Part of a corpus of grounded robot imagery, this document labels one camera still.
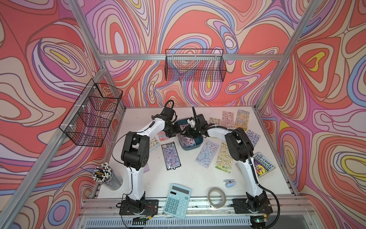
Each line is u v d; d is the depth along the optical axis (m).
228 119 1.11
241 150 0.60
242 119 1.12
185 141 0.98
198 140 0.99
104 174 0.68
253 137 1.02
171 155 0.93
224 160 0.91
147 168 0.87
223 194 0.75
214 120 1.11
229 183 0.80
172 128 0.85
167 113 0.79
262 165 0.86
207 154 0.93
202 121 0.86
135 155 0.54
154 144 0.98
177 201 0.74
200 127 0.84
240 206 0.73
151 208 0.72
